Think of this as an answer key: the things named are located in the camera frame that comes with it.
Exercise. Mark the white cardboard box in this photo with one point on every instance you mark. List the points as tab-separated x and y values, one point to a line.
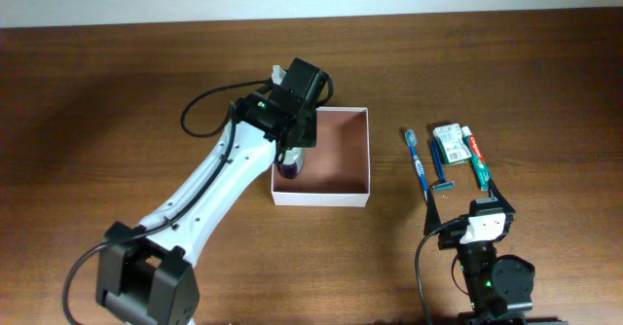
337	170

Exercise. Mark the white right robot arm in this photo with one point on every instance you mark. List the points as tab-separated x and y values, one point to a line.
498	287

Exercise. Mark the clear purple liquid bottle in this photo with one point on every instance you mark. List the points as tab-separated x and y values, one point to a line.
291	162

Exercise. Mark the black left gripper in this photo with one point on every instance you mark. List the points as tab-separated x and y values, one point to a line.
310	133

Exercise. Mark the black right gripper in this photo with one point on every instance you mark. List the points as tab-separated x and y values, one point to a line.
451	235

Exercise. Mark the white green soap packet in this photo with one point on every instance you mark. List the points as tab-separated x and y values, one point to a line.
450	141

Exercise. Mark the blue disposable razor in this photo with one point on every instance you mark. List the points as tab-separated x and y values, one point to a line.
443	183

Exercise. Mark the blue white toothbrush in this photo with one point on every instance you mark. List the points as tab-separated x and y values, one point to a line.
411	141

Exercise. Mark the green red toothpaste tube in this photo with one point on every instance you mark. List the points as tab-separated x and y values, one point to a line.
480	167

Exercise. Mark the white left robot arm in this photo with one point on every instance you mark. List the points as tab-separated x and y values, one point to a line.
146	273

